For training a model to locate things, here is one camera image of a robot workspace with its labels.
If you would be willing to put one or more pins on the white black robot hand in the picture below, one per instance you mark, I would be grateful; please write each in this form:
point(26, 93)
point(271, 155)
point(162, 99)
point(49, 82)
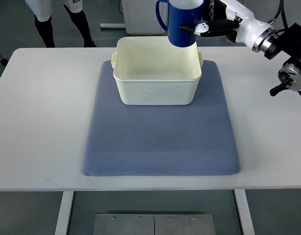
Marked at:
point(232, 19)

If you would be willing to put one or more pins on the blue mug white inside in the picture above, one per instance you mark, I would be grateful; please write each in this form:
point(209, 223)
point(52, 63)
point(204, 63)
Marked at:
point(182, 17)

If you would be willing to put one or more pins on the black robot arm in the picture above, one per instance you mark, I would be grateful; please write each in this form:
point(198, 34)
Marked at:
point(287, 40)

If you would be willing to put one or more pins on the cream plastic box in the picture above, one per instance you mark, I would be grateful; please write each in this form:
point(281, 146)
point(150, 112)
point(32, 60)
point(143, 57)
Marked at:
point(152, 71)

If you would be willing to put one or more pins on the grey floor outlet plate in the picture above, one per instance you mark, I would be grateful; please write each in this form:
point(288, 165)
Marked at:
point(225, 41)

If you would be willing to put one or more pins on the blue textured mat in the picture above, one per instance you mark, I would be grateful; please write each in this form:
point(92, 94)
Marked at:
point(185, 140)

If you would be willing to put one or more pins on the right white table leg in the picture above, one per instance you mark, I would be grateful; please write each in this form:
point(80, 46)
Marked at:
point(244, 212)

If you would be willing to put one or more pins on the white table leg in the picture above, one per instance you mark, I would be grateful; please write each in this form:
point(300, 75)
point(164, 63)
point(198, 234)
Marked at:
point(244, 212)
point(64, 213)

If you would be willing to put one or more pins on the metal floor plate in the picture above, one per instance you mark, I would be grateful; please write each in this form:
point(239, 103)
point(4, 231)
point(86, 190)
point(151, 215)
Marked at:
point(154, 224)

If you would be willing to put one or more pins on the left white table leg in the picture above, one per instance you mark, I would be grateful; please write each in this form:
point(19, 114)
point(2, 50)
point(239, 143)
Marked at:
point(64, 213)

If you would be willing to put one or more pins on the white pedestal cabinet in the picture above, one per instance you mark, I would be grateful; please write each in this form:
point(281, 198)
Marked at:
point(139, 18)

